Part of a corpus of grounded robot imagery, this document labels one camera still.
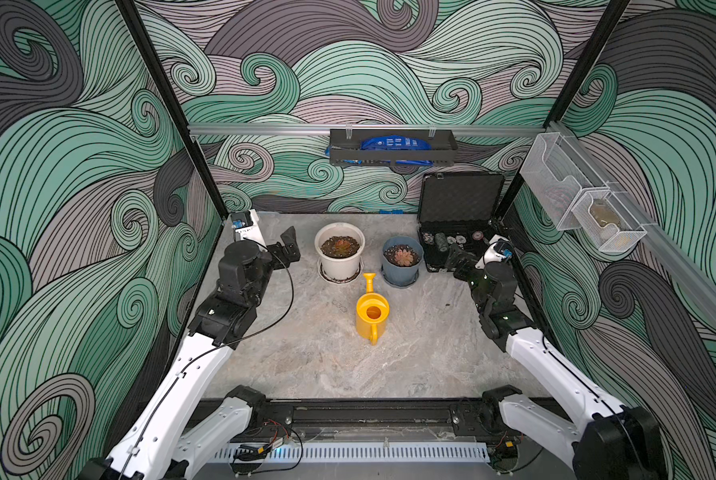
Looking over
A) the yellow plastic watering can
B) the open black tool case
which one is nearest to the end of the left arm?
the yellow plastic watering can

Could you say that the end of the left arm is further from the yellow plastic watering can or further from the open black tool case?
the open black tool case

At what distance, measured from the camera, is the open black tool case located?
1057 mm
